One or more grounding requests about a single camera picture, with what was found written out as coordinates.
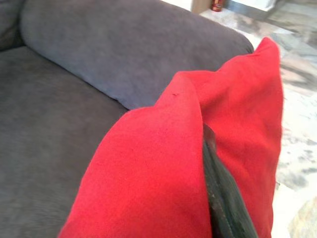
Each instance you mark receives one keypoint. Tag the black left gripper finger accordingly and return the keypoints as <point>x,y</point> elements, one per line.
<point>223,193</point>

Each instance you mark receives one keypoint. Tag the red pillow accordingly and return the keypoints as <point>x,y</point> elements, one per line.
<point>158,168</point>

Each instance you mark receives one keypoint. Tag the dark grey-brown fabric sofa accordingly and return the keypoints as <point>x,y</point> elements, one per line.
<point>74,86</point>

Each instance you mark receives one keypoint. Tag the red can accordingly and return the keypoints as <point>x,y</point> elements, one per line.
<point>217,5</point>

